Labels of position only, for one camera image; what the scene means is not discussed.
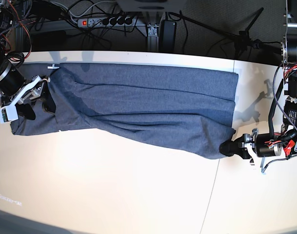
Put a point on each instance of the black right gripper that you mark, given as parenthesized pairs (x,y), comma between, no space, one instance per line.
(12,82)

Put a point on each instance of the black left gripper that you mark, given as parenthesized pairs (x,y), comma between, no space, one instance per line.
(265,145)

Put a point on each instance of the blue grey T-shirt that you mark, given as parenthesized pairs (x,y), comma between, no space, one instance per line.
(181,108)

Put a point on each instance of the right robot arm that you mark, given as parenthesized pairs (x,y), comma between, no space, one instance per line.
(9,20)

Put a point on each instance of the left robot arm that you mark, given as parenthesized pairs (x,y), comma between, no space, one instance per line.
(282,118)

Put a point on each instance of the white power strip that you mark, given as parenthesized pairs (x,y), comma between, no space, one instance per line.
(95,22)

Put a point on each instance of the black power adapter brick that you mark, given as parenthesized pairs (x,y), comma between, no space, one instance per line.
(167,36)

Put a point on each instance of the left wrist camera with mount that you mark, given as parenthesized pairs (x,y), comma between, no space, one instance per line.
(255,161)

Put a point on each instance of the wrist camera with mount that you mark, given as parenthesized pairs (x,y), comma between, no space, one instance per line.
(8,112)
(255,161)

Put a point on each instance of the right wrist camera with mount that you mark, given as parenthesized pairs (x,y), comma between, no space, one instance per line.
(8,112)

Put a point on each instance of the aluminium frame post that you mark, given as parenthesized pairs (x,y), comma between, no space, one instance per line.
(152,25)

